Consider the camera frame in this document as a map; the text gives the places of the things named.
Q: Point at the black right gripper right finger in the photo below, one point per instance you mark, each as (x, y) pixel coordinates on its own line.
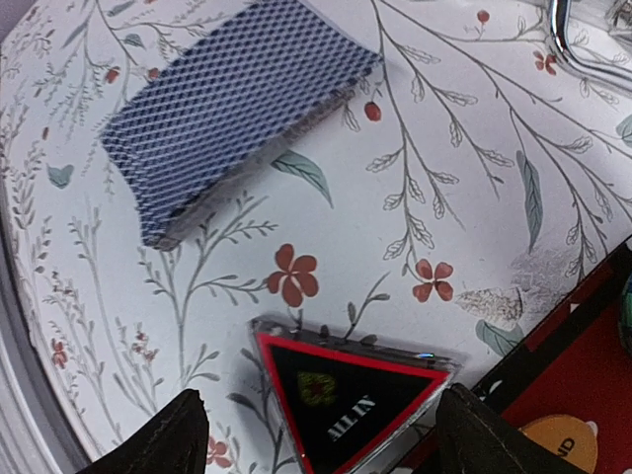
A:
(472, 438)

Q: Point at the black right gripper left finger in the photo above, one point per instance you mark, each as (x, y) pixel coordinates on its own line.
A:
(175, 440)

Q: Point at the orange big blind button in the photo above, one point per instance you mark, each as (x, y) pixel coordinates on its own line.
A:
(568, 437)

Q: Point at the black triangular all-in button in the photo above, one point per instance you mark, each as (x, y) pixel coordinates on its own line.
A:
(341, 402)

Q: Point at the round red black poker mat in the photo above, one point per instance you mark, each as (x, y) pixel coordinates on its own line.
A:
(573, 363)

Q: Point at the aluminium poker chip case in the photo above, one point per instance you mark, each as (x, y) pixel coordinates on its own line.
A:
(591, 38)

